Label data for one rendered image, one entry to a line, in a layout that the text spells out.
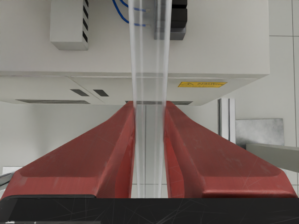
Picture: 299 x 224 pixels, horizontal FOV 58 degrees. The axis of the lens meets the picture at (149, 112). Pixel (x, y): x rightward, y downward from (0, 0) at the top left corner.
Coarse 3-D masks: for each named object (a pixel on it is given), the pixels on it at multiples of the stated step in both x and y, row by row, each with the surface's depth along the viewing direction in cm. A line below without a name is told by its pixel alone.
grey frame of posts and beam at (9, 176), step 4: (0, 176) 96; (4, 176) 96; (8, 176) 97; (0, 180) 91; (4, 180) 94; (8, 180) 97; (0, 184) 93; (4, 184) 94; (0, 188) 91; (4, 188) 94
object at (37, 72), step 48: (0, 0) 46; (48, 0) 46; (96, 0) 46; (192, 0) 47; (240, 0) 47; (0, 48) 45; (48, 48) 45; (96, 48) 46; (192, 48) 46; (240, 48) 46; (0, 96) 77; (48, 96) 76; (96, 96) 77; (192, 96) 73
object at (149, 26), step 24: (144, 0) 8; (168, 0) 8; (144, 24) 9; (168, 24) 9; (144, 48) 10; (168, 48) 10; (144, 72) 10; (144, 96) 11; (144, 120) 12; (144, 144) 13; (144, 168) 14; (144, 192) 16
